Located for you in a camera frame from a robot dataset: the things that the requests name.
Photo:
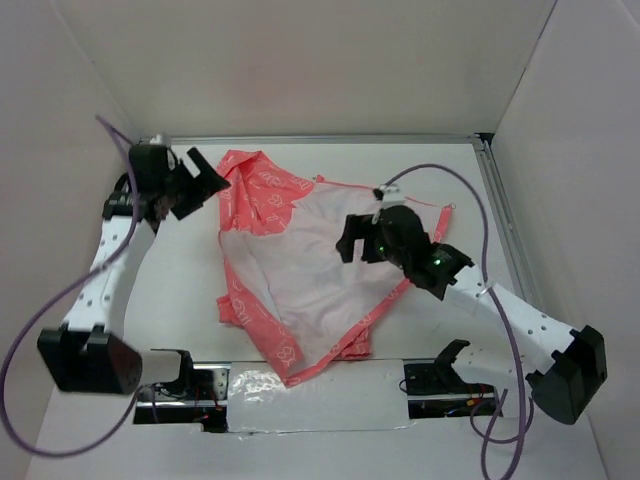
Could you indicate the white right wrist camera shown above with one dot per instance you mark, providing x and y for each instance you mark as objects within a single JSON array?
[{"x": 387, "y": 195}]

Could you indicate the aluminium frame rail right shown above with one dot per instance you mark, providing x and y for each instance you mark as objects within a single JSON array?
[{"x": 503, "y": 216}]

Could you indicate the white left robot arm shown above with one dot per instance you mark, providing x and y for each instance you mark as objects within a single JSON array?
[{"x": 87, "y": 352}]

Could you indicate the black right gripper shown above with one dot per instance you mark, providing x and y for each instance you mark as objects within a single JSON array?
[{"x": 356, "y": 227}]

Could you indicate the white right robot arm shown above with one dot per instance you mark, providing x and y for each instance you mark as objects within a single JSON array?
[{"x": 569, "y": 365}]

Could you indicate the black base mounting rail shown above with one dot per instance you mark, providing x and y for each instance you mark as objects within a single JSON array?
[{"x": 433, "y": 391}]

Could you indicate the pink jacket with white lining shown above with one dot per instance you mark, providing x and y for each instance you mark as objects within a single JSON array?
[{"x": 287, "y": 286}]

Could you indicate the aluminium frame rail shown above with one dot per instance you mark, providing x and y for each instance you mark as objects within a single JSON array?
[
  {"x": 411, "y": 138},
  {"x": 503, "y": 216}
]

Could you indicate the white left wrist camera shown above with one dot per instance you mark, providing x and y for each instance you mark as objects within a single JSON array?
[{"x": 162, "y": 139}]

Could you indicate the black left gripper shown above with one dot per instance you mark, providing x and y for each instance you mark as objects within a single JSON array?
[{"x": 212, "y": 182}]

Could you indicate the aluminium frame rail back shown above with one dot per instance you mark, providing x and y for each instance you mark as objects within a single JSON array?
[{"x": 411, "y": 138}]

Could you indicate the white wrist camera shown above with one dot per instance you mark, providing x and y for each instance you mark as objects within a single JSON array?
[
  {"x": 387, "y": 195},
  {"x": 162, "y": 139}
]

